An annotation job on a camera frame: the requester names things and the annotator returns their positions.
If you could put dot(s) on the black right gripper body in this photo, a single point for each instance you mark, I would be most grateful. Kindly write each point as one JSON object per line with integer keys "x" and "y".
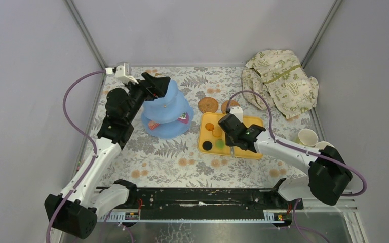
{"x": 230, "y": 141}

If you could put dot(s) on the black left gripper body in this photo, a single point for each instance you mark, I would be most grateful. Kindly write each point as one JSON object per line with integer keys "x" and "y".
{"x": 149, "y": 88}

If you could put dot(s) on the blue three-tier cake stand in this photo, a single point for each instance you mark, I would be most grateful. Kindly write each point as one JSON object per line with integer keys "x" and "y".
{"x": 166, "y": 111}

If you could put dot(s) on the yellow serving tray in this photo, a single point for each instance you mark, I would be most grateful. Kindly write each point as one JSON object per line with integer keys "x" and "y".
{"x": 205, "y": 135}

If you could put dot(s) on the woven rattan coaster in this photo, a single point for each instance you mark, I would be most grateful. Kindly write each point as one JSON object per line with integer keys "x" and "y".
{"x": 208, "y": 104}
{"x": 228, "y": 104}

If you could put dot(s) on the pink cake slice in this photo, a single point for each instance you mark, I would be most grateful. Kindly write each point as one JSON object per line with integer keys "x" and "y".
{"x": 152, "y": 125}

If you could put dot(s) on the purple cake slice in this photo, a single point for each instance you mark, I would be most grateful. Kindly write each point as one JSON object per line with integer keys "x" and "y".
{"x": 184, "y": 118}

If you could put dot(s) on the light blue tongs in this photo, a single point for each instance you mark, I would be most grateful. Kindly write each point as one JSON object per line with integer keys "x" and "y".
{"x": 232, "y": 152}

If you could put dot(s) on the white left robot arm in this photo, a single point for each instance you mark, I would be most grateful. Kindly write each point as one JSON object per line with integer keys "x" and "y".
{"x": 76, "y": 209}

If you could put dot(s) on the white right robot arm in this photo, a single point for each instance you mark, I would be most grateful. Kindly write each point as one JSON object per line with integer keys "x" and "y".
{"x": 326, "y": 175}

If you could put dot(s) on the green round macaron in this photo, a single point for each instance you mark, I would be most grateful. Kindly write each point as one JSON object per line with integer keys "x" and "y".
{"x": 219, "y": 144}

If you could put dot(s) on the orange waffle cookie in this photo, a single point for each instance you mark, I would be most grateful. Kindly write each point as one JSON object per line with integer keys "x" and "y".
{"x": 217, "y": 132}

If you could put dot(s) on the orange round cookie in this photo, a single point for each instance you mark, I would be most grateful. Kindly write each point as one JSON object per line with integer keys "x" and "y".
{"x": 209, "y": 127}

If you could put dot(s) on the black round cookie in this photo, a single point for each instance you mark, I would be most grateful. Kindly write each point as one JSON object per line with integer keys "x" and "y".
{"x": 207, "y": 145}

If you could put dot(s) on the floral tablecloth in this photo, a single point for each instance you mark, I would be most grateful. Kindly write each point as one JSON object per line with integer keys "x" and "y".
{"x": 149, "y": 161}

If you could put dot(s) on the printed cloth bag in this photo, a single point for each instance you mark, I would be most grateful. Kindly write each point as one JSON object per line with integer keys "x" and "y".
{"x": 277, "y": 75}

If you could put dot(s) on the green paper cup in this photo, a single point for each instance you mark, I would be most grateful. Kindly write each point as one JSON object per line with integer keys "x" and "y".
{"x": 306, "y": 137}

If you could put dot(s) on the pink paper cup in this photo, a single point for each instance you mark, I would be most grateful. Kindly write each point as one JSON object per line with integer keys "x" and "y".
{"x": 323, "y": 145}

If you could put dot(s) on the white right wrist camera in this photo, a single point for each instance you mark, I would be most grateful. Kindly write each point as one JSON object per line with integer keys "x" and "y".
{"x": 237, "y": 112}

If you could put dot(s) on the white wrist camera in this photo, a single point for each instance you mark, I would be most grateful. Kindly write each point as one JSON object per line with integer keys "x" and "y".
{"x": 122, "y": 73}
{"x": 237, "y": 112}

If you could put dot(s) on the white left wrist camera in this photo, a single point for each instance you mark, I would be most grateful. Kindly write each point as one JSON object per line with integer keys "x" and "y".
{"x": 122, "y": 73}

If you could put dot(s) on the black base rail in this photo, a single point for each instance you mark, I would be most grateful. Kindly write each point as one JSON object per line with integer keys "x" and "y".
{"x": 155, "y": 198}

